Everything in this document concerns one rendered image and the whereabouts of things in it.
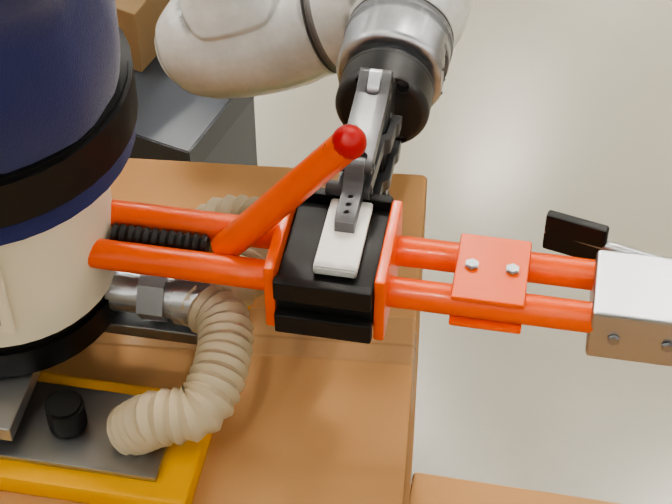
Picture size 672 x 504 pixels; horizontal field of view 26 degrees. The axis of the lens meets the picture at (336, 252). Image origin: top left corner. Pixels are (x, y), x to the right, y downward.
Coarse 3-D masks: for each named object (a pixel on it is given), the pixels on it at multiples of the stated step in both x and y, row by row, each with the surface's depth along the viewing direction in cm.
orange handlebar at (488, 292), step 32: (128, 224) 105; (160, 224) 104; (192, 224) 104; (224, 224) 104; (96, 256) 102; (128, 256) 102; (160, 256) 102; (192, 256) 101; (224, 256) 102; (416, 256) 102; (448, 256) 102; (480, 256) 101; (512, 256) 101; (544, 256) 101; (256, 288) 101; (416, 288) 99; (448, 288) 99; (480, 288) 99; (512, 288) 99; (576, 288) 102; (480, 320) 100; (512, 320) 99; (544, 320) 98; (576, 320) 98
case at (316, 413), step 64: (128, 192) 126; (192, 192) 126; (256, 192) 126; (256, 320) 116; (256, 384) 111; (320, 384) 111; (384, 384) 111; (256, 448) 107; (320, 448) 107; (384, 448) 107
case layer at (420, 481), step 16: (416, 480) 154; (432, 480) 154; (448, 480) 154; (464, 480) 154; (416, 496) 153; (432, 496) 153; (448, 496) 153; (464, 496) 153; (480, 496) 153; (496, 496) 153; (512, 496) 153; (528, 496) 153; (544, 496) 153; (560, 496) 153
